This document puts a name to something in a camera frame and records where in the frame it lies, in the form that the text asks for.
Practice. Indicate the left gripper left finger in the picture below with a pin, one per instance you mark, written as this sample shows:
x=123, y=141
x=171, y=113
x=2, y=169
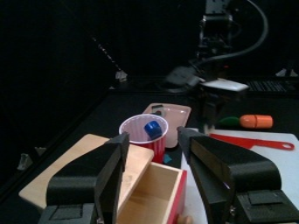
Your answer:
x=103, y=175

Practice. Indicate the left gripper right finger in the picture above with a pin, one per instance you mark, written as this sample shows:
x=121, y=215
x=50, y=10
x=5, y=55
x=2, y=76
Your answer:
x=230, y=175

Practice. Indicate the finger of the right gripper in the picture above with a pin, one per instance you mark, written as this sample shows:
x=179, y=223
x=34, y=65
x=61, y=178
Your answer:
x=206, y=112
x=216, y=112

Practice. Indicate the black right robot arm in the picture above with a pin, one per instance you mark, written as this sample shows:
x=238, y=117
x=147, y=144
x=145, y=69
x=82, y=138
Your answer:
x=214, y=29

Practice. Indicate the pink rectangular plate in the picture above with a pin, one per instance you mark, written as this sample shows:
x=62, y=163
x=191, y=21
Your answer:
x=177, y=116

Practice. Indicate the black sushi toy on plate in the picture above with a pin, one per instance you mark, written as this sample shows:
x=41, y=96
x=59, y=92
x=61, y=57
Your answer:
x=158, y=110

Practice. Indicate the red toy knife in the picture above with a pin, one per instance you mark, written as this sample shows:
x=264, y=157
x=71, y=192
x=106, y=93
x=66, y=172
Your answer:
x=257, y=142

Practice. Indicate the orange toy carrot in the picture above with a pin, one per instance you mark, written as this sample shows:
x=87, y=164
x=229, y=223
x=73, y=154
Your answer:
x=256, y=121

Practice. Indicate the wooden box with red drawer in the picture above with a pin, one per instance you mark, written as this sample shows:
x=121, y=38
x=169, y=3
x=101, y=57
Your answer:
x=155, y=189

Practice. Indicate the blue toy in cup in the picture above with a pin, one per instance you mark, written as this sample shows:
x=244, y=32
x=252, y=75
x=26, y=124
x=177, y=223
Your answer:
x=154, y=129

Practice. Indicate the red plastic cup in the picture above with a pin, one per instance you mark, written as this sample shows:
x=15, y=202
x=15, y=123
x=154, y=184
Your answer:
x=158, y=148

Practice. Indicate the small teal toy piece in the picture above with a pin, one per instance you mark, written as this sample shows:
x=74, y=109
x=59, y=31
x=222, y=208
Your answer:
x=167, y=158

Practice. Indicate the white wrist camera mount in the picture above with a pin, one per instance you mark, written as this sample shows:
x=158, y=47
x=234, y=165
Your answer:
x=226, y=84

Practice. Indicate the white frame corner bracket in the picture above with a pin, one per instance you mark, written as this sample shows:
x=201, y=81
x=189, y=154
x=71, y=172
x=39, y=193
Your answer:
x=121, y=75

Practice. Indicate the white frame middle bracket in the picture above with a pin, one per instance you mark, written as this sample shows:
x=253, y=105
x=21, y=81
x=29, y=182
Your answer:
x=25, y=161

